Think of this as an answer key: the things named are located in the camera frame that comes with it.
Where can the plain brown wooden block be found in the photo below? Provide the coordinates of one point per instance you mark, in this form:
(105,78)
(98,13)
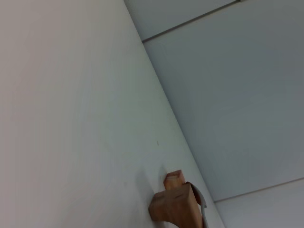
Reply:
(173,206)

